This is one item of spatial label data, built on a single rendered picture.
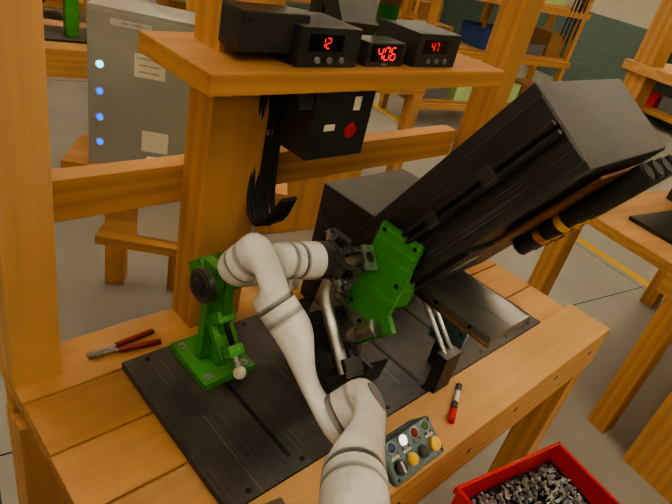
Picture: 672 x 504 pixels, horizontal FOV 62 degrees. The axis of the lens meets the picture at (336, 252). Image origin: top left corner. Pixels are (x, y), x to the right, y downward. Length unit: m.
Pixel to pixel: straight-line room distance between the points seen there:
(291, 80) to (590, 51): 10.79
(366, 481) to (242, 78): 0.65
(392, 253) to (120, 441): 0.64
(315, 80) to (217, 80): 0.21
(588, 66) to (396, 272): 10.65
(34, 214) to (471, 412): 0.99
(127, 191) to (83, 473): 0.54
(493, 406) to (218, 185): 0.81
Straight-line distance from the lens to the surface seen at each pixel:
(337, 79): 1.14
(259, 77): 1.01
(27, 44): 0.97
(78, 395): 1.27
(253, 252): 0.92
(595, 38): 11.70
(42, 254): 1.12
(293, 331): 0.93
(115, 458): 1.16
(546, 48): 7.69
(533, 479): 1.35
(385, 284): 1.19
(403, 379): 1.38
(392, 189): 1.44
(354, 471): 0.76
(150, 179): 1.24
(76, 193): 1.19
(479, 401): 1.42
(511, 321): 1.29
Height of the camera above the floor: 1.80
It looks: 31 degrees down
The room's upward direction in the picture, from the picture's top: 14 degrees clockwise
